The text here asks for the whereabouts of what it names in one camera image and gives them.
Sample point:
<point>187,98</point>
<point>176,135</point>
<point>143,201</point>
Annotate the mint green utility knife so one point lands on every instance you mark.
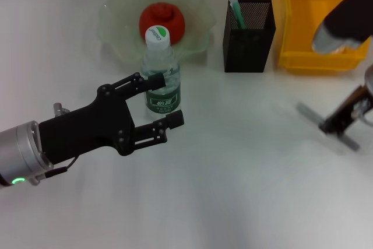
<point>237,13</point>

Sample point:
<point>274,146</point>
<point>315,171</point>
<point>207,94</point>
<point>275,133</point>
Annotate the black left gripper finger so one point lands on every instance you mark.
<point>156,81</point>
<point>175,119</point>

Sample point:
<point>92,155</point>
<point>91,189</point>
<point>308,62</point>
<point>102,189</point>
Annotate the grey marker pen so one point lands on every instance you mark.
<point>309,112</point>

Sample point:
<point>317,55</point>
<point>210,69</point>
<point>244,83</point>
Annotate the clear green-label water bottle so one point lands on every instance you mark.
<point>158,56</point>

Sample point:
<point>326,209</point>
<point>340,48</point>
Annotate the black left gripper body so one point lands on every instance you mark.
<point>87,132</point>

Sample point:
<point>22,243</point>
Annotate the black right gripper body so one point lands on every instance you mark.
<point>355,106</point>

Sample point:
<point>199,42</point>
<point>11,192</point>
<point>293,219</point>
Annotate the green glass fruit plate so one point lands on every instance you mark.
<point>201,18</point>

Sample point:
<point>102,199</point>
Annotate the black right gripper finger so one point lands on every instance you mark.
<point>329,129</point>
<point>339,123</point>

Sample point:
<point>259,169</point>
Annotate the black mesh pen holder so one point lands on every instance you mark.
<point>247,53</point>

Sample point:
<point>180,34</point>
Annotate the yellow plastic bin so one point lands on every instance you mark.
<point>294,59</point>

